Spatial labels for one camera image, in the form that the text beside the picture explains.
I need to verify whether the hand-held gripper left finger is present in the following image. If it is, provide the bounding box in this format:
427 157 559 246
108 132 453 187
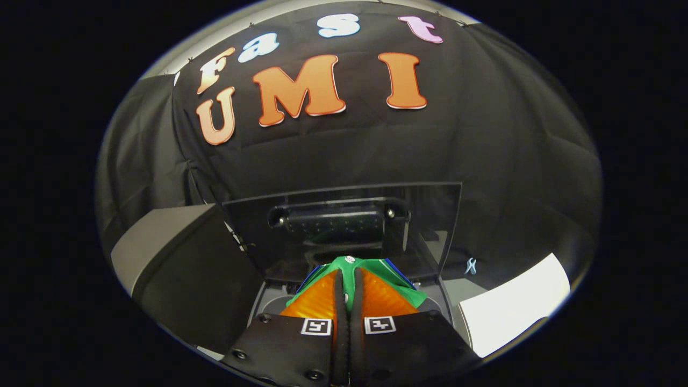
221 268 350 387

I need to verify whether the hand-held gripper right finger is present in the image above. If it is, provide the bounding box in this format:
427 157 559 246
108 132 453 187
348 267 483 387

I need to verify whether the green polo shirt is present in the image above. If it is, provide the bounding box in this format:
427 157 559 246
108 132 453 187
288 256 428 313

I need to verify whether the white flat panel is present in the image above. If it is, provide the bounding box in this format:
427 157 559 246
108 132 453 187
458 253 571 359

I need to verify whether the grey topped stand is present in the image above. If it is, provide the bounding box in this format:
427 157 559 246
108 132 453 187
110 203 265 356

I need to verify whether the black backdrop cloth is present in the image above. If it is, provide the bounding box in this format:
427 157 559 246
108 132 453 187
96 1 604 302

